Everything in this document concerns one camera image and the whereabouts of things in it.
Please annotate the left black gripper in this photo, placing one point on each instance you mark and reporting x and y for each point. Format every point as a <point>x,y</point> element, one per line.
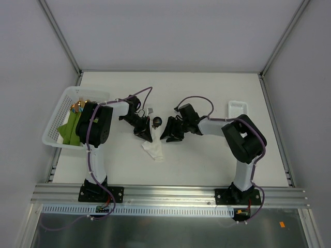
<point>141,126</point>

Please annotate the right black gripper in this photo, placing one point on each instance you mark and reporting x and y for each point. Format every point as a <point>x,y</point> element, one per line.
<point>178,127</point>

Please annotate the white paper napkin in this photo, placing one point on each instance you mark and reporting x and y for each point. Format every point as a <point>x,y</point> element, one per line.
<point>154,148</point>

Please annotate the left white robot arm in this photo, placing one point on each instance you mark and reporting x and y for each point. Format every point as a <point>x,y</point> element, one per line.
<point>93,129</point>

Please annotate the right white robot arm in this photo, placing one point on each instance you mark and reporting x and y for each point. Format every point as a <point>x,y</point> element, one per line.
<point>246,142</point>

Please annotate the green rolled napkin bundle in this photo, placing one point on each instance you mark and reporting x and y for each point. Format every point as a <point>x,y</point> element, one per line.
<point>68,130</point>

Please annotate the white narrow utensil tray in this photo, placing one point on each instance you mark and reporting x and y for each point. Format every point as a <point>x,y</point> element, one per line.
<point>237,108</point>

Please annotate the gold cutlery in basket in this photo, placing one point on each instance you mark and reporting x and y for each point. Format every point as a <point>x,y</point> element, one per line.
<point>81,102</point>

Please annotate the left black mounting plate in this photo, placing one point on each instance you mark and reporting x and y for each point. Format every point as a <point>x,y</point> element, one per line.
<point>96,194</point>

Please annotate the black mounting plate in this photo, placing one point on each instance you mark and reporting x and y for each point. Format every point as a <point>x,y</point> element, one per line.
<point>231,196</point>
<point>96,194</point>

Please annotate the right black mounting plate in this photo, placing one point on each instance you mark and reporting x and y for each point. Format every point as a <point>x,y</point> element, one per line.
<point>231,196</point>

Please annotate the white perforated basket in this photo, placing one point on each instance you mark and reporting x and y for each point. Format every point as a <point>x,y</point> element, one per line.
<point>60,113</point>

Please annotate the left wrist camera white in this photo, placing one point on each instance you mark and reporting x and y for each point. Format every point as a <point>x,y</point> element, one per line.
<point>149,110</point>

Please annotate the white slotted cable duct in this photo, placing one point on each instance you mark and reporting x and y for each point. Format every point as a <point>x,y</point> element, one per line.
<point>223,212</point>

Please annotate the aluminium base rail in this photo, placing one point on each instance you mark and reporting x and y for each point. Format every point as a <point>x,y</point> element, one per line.
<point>170,196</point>

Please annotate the left aluminium frame post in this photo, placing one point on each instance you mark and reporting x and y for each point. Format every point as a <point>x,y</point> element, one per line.
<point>59,34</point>

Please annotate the aluminium frame post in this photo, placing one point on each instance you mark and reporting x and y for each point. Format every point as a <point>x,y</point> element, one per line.
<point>285,35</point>
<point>59,34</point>

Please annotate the right aluminium frame post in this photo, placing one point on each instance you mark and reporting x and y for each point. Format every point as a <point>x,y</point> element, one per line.
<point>285,35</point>

